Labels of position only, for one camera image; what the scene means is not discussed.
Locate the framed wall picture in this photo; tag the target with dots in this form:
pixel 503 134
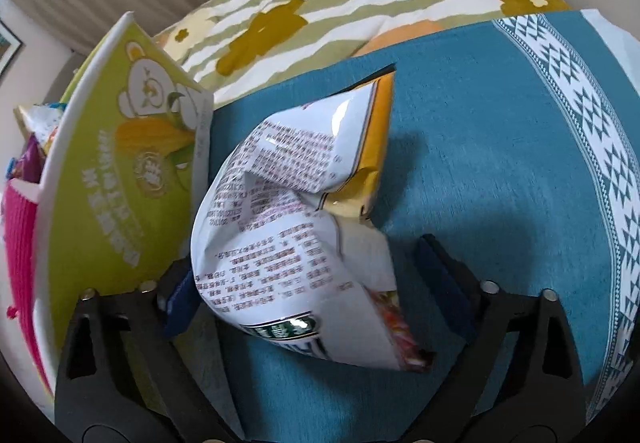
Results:
pixel 6 43

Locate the green cardboard box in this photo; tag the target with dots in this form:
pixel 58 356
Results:
pixel 115 193

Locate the blue patterned tablecloth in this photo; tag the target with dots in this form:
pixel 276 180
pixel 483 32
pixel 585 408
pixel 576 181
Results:
pixel 475 148

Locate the striped floral blanket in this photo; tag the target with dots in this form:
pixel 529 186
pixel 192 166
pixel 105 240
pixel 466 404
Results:
pixel 350 8

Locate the bright pink snack packet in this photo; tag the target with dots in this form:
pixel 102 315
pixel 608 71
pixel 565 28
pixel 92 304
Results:
pixel 20 243

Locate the purple snack packet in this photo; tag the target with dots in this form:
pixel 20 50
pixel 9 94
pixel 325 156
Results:
pixel 30 158

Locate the white snack packet red print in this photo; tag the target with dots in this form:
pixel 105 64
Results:
pixel 45 120

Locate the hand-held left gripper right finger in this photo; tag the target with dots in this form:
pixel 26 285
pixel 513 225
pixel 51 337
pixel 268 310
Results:
pixel 445 288

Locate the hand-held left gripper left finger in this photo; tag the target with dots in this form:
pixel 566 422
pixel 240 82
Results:
pixel 177 310

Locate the yellow snack bag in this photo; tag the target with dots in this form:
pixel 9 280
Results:
pixel 290 233

